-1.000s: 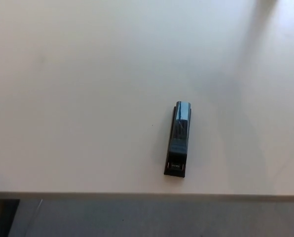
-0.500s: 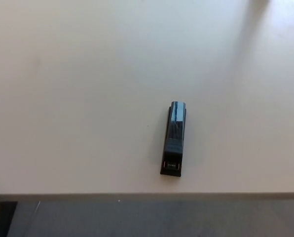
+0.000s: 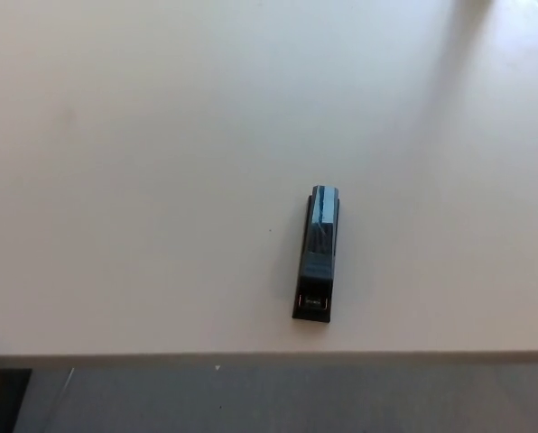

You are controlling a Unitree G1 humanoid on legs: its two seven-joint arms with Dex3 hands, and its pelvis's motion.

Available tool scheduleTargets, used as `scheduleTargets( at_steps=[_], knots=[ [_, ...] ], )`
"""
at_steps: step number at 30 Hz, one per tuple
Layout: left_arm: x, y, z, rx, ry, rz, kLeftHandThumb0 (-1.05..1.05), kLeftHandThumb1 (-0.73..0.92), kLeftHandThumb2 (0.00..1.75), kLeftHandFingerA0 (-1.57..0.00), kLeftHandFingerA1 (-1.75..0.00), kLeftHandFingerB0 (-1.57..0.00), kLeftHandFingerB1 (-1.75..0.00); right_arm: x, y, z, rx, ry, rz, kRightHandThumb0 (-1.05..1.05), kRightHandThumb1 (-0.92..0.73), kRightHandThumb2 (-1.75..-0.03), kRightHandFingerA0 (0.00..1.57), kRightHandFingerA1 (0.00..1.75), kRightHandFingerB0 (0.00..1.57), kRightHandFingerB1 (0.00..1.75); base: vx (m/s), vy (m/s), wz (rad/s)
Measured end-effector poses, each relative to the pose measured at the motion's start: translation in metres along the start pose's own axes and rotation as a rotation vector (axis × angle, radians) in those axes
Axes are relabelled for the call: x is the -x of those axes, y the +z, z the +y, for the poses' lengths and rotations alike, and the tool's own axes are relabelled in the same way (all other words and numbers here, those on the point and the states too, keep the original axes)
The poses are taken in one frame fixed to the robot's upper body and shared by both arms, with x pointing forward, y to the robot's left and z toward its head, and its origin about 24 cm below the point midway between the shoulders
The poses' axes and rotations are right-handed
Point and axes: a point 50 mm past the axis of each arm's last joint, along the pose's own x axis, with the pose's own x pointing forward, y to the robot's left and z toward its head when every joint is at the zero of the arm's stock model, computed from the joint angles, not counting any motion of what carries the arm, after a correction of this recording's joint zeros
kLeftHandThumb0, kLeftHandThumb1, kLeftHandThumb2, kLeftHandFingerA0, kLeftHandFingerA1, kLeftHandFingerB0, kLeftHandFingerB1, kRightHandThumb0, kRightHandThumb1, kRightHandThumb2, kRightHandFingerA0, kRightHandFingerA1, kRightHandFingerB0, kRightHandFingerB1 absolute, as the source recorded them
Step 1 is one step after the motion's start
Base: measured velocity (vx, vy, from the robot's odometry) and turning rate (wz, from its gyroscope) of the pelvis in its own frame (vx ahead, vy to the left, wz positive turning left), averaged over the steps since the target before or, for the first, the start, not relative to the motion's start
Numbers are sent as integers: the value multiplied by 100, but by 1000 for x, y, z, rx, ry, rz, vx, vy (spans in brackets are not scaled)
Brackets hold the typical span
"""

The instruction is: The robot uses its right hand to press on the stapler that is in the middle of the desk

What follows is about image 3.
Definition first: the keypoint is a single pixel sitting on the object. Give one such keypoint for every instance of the black glossy stapler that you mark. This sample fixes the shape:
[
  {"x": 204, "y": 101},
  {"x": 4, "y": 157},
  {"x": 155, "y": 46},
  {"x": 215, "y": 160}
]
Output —
[{"x": 316, "y": 257}]

